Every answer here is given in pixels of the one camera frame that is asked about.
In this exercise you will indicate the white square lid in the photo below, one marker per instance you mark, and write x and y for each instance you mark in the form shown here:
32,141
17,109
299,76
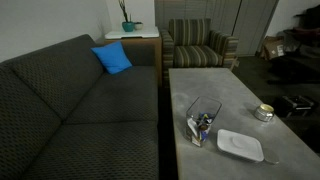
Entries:
240,145

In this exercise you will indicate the wooden side table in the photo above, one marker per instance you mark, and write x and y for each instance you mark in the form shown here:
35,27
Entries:
158,56

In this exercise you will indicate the black box appliance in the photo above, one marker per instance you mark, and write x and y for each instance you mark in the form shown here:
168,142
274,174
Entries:
295,106

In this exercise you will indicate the cardboard box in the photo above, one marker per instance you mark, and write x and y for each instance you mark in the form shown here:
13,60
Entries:
272,48

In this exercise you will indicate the grey window blinds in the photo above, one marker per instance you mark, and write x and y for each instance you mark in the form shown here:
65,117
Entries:
186,9

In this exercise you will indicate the dark grey fabric sofa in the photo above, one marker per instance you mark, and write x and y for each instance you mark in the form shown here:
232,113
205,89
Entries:
100,100

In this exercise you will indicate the clear container with candies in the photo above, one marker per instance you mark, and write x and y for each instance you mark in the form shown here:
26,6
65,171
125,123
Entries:
201,123

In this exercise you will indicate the candle in silver tin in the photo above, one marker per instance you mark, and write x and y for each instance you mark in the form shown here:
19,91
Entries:
264,113

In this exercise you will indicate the grey closet door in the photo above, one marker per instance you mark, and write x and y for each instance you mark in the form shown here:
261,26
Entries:
253,23

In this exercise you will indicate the blue throw cushion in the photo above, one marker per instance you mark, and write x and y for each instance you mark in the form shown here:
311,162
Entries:
112,57

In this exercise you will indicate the small white pot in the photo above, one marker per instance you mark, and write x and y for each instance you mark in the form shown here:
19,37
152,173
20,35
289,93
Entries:
138,26

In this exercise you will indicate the plant in teal pot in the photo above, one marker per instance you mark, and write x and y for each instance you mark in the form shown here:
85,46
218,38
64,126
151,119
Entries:
128,26

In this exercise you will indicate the striped armchair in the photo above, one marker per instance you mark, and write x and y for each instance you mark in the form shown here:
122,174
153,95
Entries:
196,55

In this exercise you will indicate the dark furniture piece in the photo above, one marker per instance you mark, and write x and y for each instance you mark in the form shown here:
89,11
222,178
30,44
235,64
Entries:
300,63

